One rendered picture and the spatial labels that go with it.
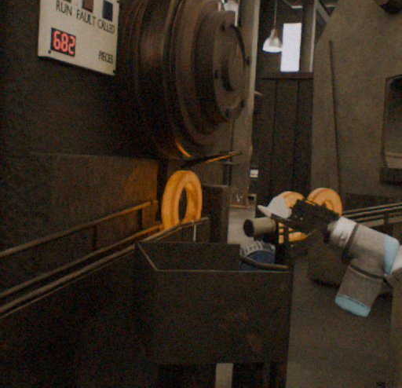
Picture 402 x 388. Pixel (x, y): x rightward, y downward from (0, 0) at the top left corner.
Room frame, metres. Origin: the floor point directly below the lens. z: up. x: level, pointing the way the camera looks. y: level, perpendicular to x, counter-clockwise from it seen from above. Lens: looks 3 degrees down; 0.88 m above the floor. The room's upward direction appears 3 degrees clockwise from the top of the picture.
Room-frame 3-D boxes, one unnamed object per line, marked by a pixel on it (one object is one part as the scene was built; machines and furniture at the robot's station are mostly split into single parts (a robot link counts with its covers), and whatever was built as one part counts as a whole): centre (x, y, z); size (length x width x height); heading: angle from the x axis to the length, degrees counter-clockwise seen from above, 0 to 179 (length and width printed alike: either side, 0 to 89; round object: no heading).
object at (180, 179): (1.51, 0.04, 0.75); 0.18 x 0.03 x 0.18; 157
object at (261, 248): (3.75, -0.42, 0.17); 0.57 x 0.31 x 0.34; 178
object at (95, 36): (1.23, 0.27, 1.15); 0.26 x 0.02 x 0.18; 158
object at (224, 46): (1.47, -0.05, 1.11); 0.28 x 0.06 x 0.28; 158
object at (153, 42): (1.51, 0.04, 1.11); 0.47 x 0.06 x 0.47; 158
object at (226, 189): (1.73, -0.03, 0.68); 0.11 x 0.08 x 0.24; 68
